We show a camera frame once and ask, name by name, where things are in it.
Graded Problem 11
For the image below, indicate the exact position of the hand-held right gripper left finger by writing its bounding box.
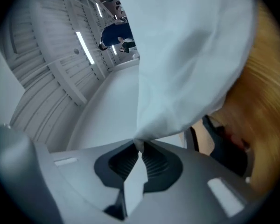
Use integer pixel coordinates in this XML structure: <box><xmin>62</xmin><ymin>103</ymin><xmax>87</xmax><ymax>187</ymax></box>
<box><xmin>34</xmin><ymin>139</ymin><xmax>140</xmax><ymax>224</ymax></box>

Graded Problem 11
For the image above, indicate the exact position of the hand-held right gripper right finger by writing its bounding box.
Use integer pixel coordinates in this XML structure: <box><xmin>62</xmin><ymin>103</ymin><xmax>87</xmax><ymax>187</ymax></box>
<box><xmin>127</xmin><ymin>140</ymin><xmax>268</xmax><ymax>224</ymax></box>

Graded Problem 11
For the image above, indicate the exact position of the white cloth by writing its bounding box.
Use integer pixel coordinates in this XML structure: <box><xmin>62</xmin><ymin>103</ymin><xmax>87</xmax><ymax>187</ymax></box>
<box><xmin>115</xmin><ymin>0</ymin><xmax>259</xmax><ymax>217</ymax></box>

